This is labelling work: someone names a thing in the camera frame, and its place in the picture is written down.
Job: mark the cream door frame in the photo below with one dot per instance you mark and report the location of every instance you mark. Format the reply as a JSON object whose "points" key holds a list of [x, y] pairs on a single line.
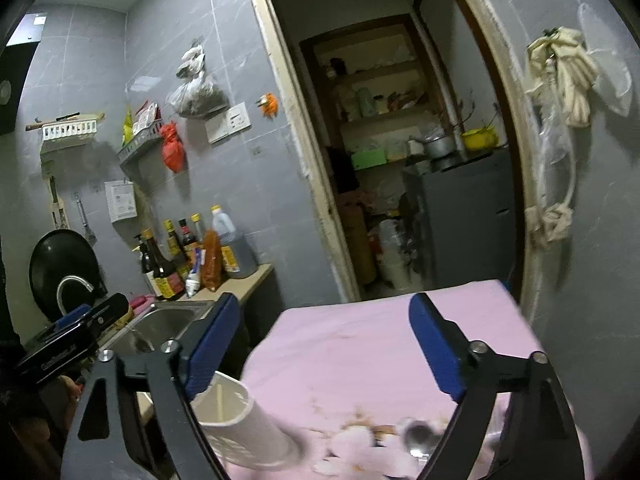
{"points": [[300, 150]]}

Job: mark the brown sauce bottle yellow cap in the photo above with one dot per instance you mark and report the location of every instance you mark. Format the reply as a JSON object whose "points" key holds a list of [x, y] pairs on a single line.
{"points": [[174, 247]]}

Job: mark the grey wall rack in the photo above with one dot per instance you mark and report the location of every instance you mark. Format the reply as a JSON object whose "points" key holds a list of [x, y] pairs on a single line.
{"points": [[137, 147]]}

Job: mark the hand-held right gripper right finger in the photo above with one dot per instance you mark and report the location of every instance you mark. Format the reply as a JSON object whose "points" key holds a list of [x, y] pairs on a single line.
{"points": [[435, 345]]}

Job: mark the white wall socket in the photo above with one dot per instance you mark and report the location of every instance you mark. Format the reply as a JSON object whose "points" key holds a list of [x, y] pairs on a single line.
{"points": [[227, 122]]}

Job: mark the orange seasoning packet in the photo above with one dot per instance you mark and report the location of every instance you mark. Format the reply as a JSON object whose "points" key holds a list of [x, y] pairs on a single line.
{"points": [[212, 260]]}

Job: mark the grey cabinet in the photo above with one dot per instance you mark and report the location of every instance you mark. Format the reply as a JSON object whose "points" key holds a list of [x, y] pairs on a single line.
{"points": [[465, 220]]}

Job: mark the white utensil holder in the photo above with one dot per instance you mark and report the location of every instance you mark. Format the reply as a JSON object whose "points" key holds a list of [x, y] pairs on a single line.
{"points": [[250, 430]]}

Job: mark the dark sauce bottle yellow label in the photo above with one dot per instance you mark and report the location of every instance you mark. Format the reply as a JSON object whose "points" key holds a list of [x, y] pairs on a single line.
{"points": [[160, 275]]}

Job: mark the green box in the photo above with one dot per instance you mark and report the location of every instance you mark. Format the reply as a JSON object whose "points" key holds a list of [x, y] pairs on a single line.
{"points": [[369, 159]]}

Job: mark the orange wall hook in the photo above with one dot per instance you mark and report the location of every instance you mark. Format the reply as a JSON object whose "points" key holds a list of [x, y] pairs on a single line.
{"points": [[267, 104]]}

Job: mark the hanging wooden utensil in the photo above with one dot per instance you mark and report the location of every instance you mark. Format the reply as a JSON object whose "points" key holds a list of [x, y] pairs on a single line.
{"points": [[57, 207]]}

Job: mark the metal spoon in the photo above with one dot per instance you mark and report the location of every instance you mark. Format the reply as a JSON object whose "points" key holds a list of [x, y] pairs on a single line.
{"points": [[420, 435]]}

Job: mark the red plastic bag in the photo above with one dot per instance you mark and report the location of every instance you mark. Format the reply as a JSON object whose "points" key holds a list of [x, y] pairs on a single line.
{"points": [[172, 150]]}

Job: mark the knotted cream cloth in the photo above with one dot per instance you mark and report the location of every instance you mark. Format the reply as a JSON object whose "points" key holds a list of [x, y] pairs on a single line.
{"points": [[552, 225]]}

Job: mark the black wok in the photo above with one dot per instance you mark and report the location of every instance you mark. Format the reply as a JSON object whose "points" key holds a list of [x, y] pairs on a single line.
{"points": [[55, 255]]}

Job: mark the clear cooking oil jug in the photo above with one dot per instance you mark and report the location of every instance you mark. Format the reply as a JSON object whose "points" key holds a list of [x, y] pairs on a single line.
{"points": [[235, 255]]}

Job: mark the white wall notice box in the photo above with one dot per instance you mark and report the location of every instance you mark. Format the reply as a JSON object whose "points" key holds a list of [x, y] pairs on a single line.
{"points": [[121, 202]]}

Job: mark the hanging metal spatula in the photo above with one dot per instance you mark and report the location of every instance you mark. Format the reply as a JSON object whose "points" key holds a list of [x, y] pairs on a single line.
{"points": [[85, 225]]}

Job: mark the yellow bowl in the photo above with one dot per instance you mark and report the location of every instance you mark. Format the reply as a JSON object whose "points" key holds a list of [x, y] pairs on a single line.
{"points": [[479, 139]]}

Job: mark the red and white packets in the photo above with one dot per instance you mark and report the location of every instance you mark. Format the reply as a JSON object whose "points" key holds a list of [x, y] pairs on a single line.
{"points": [[146, 116]]}

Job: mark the clear hanging plastic bag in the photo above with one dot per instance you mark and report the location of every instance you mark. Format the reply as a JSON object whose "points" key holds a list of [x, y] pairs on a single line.
{"points": [[615, 75]]}

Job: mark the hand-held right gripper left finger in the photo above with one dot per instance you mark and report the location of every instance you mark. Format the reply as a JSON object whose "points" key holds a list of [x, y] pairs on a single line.
{"points": [[215, 340]]}

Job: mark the stainless steel sink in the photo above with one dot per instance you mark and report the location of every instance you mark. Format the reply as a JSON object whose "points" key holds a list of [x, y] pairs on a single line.
{"points": [[160, 322]]}

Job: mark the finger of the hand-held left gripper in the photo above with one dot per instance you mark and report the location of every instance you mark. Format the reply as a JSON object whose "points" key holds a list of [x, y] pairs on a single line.
{"points": [[72, 316], [107, 312]]}

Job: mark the wooden shelf unit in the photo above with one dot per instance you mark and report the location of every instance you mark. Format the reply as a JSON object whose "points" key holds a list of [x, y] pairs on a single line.
{"points": [[370, 122]]}

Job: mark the clear bag with dark contents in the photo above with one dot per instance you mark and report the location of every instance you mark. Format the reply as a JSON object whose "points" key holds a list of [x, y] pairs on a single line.
{"points": [[197, 97]]}

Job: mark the pale green jar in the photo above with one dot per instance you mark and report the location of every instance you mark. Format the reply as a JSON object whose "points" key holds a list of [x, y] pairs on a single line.
{"points": [[365, 102]]}

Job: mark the yellow snack packet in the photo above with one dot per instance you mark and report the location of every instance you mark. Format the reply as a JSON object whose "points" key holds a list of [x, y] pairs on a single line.
{"points": [[128, 127]]}

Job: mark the white squeeze tube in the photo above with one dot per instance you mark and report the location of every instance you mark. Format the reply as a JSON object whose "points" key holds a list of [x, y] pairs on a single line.
{"points": [[195, 275]]}

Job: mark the hanging cream rags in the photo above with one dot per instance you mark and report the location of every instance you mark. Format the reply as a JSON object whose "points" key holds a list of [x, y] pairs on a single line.
{"points": [[575, 75]]}

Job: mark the pink cloth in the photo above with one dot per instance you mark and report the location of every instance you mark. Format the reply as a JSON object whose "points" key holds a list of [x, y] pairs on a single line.
{"points": [[360, 350]]}

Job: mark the person's left hand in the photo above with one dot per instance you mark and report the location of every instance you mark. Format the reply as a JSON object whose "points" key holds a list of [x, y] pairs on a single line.
{"points": [[67, 395]]}

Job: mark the curved metal faucet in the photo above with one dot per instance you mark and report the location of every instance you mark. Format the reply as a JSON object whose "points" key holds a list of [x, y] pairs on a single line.
{"points": [[75, 280]]}

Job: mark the metal cooking pot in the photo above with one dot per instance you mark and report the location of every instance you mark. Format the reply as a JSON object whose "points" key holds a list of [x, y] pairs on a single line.
{"points": [[437, 146]]}

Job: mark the dark sauce bottle red label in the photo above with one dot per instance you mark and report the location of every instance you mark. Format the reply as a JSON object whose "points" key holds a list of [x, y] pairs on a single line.
{"points": [[187, 237]]}

